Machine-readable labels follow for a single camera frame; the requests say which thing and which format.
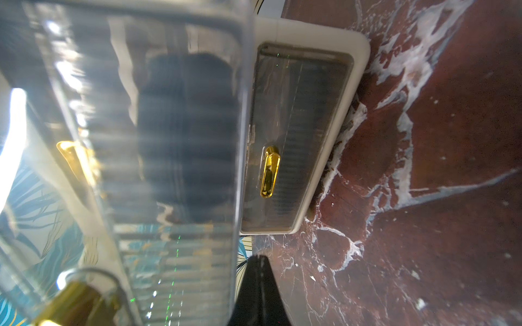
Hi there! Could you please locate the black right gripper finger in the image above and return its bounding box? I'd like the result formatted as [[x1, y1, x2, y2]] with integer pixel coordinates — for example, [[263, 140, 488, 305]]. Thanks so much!
[[228, 255, 292, 326]]

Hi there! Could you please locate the clear drawer gold handle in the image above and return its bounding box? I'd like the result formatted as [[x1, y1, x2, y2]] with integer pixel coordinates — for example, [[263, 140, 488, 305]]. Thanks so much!
[[1, 1, 253, 325], [241, 42, 355, 234]]

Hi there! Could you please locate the beige drawer organizer cabinet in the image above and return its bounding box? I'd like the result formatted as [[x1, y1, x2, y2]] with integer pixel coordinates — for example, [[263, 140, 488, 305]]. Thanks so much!
[[241, 16, 371, 235]]

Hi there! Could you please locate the clear bottom drawer gold handle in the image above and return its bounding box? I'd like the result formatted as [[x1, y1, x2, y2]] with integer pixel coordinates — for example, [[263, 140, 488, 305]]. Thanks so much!
[[241, 42, 355, 234]]

